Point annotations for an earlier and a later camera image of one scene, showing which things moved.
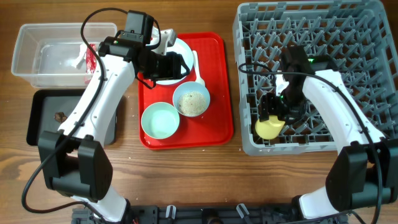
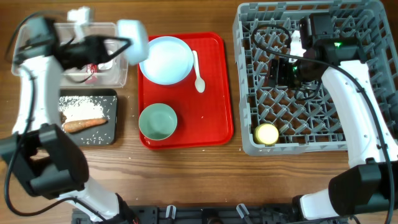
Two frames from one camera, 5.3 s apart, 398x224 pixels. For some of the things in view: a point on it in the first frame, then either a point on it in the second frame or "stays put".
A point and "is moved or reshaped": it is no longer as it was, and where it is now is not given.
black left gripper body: [160, 66] -> [79, 54]
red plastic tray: [214, 127] stays put
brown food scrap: [60, 117] stays put
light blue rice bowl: [191, 99] -> [135, 31]
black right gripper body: [288, 106] -> [285, 73]
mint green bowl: [160, 120] stays put
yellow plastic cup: [268, 129] is moved or reshaped
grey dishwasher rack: [359, 38] stays put
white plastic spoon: [198, 78] stays put
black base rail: [208, 214] stays put
